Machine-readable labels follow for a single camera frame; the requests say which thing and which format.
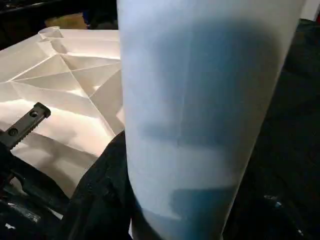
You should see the black work mat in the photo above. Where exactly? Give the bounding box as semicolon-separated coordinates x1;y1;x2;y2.
0;0;320;240

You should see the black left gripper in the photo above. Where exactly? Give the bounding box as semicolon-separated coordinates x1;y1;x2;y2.
0;101;70;240

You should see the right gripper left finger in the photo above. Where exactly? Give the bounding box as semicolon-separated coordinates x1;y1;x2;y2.
61;129;134;240

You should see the white plastic table leg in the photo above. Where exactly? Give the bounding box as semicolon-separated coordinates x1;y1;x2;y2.
116;0;308;240

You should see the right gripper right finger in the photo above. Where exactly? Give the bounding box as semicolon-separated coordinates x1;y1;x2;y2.
219;134;320;240

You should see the white plastic table top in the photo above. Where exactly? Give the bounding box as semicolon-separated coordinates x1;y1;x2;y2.
0;26;126;218

